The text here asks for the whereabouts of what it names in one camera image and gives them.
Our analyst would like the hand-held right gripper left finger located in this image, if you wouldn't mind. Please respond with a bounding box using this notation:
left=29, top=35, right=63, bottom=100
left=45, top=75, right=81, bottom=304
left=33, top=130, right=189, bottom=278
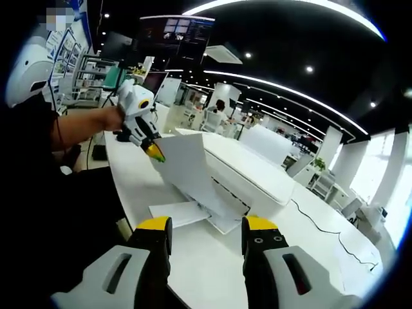
left=51, top=216, right=173, bottom=309

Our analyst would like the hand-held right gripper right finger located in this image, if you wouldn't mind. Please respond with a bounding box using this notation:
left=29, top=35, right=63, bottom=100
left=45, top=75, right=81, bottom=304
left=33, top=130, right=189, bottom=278
left=241, top=214, right=362, bottom=309

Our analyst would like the white printer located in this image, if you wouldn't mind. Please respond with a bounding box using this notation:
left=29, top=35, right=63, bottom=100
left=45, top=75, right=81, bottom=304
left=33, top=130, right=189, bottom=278
left=148, top=124, right=296, bottom=235

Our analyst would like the person's left hand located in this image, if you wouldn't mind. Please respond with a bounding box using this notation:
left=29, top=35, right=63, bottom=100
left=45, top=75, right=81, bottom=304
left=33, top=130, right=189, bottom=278
left=105, top=104, right=127, bottom=133

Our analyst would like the open laptop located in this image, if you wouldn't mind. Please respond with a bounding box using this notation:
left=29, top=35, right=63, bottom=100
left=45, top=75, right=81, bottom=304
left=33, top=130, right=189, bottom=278
left=142, top=71, right=169, bottom=98

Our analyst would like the black floor box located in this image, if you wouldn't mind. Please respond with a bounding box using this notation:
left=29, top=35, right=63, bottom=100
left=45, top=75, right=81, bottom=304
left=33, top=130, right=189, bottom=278
left=91, top=144, right=109, bottom=162

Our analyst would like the metal shelf rack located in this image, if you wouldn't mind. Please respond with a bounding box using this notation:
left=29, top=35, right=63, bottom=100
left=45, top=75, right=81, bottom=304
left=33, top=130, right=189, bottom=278
left=71, top=53, right=120, bottom=108

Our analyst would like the black monitor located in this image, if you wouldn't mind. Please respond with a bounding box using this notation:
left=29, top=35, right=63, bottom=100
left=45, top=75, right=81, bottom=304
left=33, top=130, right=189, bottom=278
left=100, top=30, right=133, bottom=59

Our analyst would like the white office chair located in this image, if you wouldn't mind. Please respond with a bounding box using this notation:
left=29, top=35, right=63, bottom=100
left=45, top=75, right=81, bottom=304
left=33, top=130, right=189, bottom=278
left=200, top=110, right=223, bottom=133

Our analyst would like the hanging dark display screen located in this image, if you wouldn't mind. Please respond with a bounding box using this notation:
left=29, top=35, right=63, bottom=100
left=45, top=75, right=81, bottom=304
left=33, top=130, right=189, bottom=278
left=139, top=14, right=216, bottom=61

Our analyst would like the white shelf cart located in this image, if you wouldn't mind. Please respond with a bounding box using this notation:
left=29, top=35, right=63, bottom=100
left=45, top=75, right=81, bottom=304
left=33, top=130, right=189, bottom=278
left=308, top=169, right=338, bottom=203

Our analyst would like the ceiling air conditioner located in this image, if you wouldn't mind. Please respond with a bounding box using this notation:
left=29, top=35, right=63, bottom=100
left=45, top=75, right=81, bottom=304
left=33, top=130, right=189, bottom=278
left=205, top=42, right=243, bottom=65

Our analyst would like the person in black shirt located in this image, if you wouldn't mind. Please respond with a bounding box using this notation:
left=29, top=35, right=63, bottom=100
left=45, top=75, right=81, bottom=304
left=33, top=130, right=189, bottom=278
left=0, top=93, right=133, bottom=309

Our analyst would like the white robot body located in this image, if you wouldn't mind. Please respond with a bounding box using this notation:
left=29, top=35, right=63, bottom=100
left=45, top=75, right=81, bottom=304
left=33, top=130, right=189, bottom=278
left=5, top=35, right=54, bottom=109

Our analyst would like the black power cable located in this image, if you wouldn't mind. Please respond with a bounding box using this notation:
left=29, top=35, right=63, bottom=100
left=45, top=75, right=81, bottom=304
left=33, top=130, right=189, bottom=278
left=290, top=198, right=380, bottom=272

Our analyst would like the blue framed wall poster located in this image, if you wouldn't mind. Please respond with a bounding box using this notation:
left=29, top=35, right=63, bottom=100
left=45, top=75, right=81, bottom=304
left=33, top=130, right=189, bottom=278
left=44, top=9, right=93, bottom=95

